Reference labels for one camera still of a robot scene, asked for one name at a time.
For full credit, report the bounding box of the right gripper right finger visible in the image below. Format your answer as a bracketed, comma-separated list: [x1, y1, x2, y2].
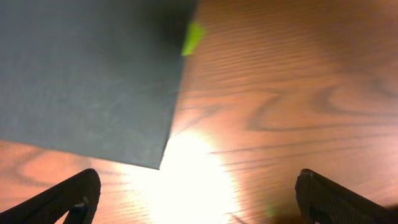
[295, 169, 397, 224]

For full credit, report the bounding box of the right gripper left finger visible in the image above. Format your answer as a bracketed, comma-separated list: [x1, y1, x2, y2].
[1, 169, 101, 224]

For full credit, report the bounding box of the dark green box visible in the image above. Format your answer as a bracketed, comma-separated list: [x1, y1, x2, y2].
[1, 0, 197, 169]

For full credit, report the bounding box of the green Haribo gummy bag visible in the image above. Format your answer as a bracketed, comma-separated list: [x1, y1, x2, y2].
[181, 21, 205, 57]

